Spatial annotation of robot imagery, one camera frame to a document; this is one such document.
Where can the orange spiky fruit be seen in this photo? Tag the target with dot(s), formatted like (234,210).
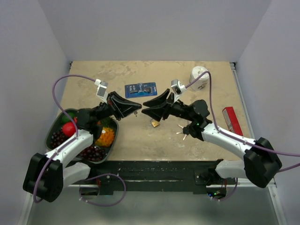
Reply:
(107,137)

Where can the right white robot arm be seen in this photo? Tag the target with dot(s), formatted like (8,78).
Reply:
(257,160)

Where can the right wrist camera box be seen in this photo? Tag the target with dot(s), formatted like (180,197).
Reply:
(178,89)

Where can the brass padlock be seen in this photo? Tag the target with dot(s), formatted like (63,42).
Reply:
(154,123)

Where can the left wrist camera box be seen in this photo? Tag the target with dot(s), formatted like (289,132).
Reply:
(101,90)

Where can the bunch of black keys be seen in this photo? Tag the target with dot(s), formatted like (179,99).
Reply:
(182,133)

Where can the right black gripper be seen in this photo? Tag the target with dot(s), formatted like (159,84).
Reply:
(157,112)

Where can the blue blister card package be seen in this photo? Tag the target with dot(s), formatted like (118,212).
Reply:
(139,90)

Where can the green lime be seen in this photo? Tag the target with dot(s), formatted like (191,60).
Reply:
(65,119)

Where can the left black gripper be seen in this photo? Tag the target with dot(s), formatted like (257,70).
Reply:
(122,107)

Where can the purple grapes bunch front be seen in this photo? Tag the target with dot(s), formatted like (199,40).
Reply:
(93,154)

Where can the red apple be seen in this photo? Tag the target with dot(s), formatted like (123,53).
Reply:
(69,129)

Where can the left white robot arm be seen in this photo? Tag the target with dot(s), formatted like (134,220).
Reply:
(48,174)

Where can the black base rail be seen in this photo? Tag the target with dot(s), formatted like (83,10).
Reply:
(155,176)

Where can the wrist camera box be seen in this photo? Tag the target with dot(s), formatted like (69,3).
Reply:
(101,90)
(178,89)

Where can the red box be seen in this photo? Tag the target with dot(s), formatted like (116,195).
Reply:
(232,120)

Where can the white paper roll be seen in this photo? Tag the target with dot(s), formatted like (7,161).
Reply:
(202,81)

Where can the dark green fruit tray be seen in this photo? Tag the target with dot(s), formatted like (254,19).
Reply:
(107,122)

